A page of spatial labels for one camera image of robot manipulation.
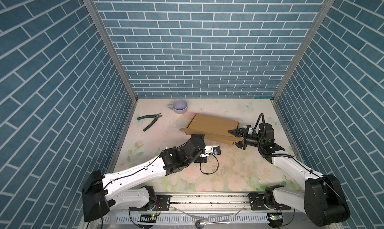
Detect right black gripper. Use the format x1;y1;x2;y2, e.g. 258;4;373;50
228;128;265;150

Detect brown cardboard box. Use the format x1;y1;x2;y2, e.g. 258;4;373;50
180;113;244;145

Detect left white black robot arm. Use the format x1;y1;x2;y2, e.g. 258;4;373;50
82;135;216;222

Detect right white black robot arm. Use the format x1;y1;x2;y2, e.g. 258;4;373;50
229;123;351;227

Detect lavender ceramic cup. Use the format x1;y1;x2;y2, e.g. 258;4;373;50
168;99;188;114

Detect metal spoon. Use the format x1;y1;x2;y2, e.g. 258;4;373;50
195;219;231;229

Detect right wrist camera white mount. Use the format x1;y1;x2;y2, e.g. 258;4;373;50
243;125;253;134

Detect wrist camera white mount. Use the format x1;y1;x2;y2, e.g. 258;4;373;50
204;145;221;157
243;125;253;134

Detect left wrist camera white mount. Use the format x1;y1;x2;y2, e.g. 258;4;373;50
204;145;221;157

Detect green handled pliers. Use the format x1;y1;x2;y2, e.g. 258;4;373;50
137;113;163;132

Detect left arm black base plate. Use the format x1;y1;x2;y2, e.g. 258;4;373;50
129;194;172;212

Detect aluminium front rail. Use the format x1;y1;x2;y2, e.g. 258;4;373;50
104;192;307;213

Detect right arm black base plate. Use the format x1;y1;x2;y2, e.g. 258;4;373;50
248;192;291;211

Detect aluminium corner post right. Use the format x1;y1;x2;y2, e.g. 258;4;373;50
272;0;335;104

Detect aluminium corner post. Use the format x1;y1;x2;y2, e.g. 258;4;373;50
272;0;335;104
82;0;137;103

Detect aluminium corner post left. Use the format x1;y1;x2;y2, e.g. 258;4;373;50
82;0;137;103

